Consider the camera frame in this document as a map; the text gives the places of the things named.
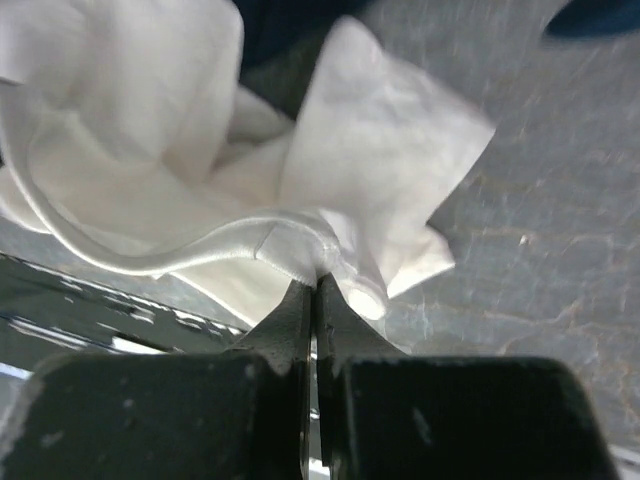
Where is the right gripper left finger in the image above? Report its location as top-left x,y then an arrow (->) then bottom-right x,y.
1,282 -> 312,479

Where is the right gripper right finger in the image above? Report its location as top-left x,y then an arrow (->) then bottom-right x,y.
314,276 -> 618,479

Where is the white t shirt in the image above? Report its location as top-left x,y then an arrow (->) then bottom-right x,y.
1,1 -> 495,325

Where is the navy blue t shirt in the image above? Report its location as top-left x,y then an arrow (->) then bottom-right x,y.
234,0 -> 639,71

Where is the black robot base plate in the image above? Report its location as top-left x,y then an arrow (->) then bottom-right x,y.
1,254 -> 244,354

